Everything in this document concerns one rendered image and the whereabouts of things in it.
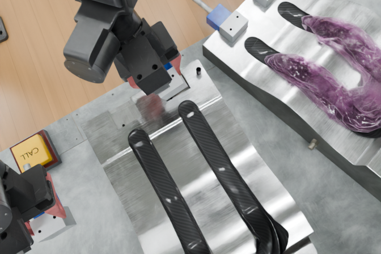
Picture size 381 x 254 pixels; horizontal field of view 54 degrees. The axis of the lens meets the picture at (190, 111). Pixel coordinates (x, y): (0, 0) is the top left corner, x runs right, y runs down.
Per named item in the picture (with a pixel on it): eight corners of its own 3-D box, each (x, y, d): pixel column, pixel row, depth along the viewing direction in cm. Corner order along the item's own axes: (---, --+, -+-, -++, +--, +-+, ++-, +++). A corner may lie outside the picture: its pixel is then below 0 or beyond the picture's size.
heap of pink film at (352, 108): (255, 67, 76) (261, 51, 68) (310, 7, 78) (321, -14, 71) (362, 152, 70) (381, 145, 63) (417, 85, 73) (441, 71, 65)
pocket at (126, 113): (111, 114, 75) (106, 110, 72) (134, 101, 76) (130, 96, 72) (121, 134, 74) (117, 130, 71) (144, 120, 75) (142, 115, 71)
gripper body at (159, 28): (180, 50, 59) (159, 20, 53) (126, 85, 60) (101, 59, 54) (165, 26, 63) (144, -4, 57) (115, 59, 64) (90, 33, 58)
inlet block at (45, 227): (20, 173, 67) (4, 170, 62) (45, 159, 68) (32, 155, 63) (51, 239, 64) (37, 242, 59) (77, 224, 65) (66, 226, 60)
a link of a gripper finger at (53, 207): (81, 224, 59) (48, 198, 52) (41, 248, 59) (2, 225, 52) (72, 192, 64) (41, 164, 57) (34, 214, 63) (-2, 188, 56)
